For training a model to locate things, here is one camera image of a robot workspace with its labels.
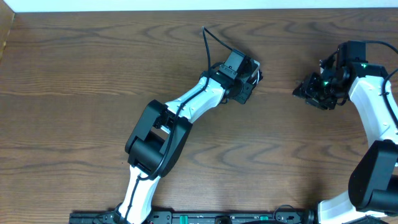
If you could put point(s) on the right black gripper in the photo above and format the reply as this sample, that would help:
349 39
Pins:
307 89

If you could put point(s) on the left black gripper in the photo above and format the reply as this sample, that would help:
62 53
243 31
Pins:
248 91

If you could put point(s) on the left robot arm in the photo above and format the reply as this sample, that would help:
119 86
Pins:
161 132

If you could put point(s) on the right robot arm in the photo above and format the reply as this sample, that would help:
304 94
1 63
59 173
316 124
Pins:
346 75

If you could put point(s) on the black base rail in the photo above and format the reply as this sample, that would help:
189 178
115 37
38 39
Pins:
287 216

